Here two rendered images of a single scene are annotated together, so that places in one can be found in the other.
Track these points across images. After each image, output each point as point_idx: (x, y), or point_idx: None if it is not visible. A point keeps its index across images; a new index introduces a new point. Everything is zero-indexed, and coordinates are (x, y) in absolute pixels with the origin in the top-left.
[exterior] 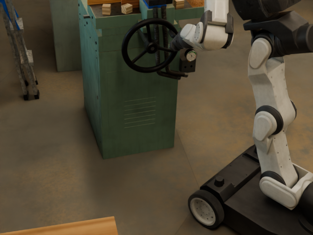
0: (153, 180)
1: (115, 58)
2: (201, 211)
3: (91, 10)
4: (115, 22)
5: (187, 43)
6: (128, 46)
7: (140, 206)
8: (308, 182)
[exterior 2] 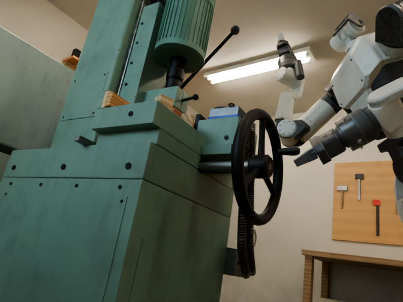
0: None
1: (162, 208)
2: None
3: (123, 107)
4: (178, 129)
5: (381, 121)
6: (183, 191)
7: None
8: None
